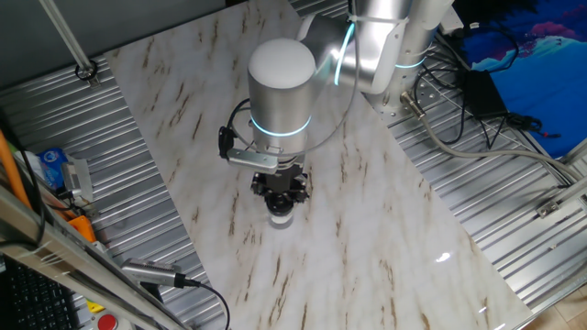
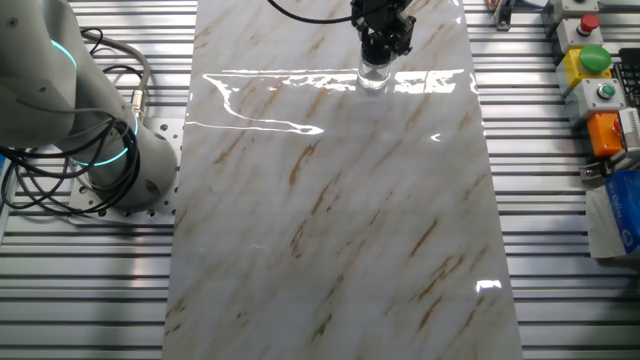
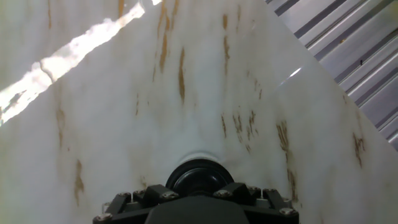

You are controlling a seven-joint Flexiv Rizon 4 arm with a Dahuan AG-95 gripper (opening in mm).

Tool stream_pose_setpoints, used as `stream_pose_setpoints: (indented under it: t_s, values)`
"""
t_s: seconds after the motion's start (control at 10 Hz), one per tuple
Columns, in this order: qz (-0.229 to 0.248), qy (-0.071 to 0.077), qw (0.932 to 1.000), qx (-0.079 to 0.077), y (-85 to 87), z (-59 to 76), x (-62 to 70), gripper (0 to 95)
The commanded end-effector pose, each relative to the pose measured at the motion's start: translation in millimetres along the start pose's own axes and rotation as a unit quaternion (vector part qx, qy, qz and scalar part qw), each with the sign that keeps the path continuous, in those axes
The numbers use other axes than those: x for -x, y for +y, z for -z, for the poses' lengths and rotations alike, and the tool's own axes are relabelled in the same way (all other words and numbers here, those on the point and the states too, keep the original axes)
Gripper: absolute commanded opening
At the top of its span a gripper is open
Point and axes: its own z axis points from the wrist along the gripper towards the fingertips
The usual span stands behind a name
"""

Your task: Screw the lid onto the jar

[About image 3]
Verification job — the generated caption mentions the clear glass jar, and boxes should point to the clear glass jar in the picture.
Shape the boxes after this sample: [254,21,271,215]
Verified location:
[178,151,221,165]

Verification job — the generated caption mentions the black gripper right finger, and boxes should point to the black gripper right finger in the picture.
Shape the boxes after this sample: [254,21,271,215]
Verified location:
[213,182,300,224]

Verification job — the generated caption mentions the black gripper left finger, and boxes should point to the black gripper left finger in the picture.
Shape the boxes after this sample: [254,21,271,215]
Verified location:
[92,184,180,224]

